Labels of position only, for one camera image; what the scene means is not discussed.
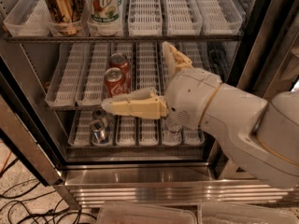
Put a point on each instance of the left fridge door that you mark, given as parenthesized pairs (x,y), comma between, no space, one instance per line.
(31,131)

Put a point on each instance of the middle wire shelf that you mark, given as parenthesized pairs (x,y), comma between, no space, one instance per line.
(93,106)

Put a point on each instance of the wire shelf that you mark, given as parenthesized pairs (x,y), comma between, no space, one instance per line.
(122,39)
(160,146)
(93,106)

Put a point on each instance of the blue silver can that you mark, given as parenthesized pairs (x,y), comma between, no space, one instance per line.
(101,115)
(99,131)

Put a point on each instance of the right clear plastic bin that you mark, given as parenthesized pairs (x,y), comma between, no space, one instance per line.
(234,213)

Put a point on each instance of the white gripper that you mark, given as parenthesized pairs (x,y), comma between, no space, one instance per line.
(191,96)

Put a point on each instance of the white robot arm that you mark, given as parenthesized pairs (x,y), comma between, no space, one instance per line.
(260,136)

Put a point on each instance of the red cola can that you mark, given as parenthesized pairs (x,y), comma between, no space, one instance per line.
(115,81)
(120,60)

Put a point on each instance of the white 7up can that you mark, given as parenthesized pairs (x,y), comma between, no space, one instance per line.
(104,11)

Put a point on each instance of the clear plastic bin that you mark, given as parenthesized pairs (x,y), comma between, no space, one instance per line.
(234,213)
(132,213)

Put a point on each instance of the gold drink can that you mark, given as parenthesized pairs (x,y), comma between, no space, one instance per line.
(65,13)

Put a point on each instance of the clear water bottle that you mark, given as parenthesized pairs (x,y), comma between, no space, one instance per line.
(171,133)

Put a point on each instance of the rear blue silver can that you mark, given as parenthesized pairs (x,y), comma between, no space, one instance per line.
(101,115)

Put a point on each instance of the front blue silver can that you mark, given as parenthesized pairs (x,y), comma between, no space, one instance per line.
(99,131)

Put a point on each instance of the left clear plastic bin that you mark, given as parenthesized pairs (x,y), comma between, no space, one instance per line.
(132,213)

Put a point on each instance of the front red cola can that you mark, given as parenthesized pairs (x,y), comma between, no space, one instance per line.
(115,81)

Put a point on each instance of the right glass fridge door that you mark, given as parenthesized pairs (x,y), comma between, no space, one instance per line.
(272,28)

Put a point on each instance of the bottom wire shelf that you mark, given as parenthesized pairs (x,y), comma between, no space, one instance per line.
(160,146)

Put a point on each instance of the top wire shelf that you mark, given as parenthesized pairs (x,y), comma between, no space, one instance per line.
(122,39)

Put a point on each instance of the rear red cola can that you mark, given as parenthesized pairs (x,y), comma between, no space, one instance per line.
(120,60)

